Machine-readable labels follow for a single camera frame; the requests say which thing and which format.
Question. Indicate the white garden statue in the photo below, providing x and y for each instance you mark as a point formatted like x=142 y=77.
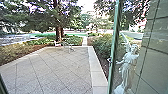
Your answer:
x=127 y=68

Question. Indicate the concrete garden path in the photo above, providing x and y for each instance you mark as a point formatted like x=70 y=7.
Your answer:
x=50 y=71

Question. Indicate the green garden shrub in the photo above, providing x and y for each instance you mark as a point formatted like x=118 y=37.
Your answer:
x=102 y=43

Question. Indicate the tree trunk outdoors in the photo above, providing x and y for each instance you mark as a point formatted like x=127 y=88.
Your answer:
x=59 y=23

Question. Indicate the grey garden bench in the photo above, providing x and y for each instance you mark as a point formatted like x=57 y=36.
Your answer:
x=65 y=44

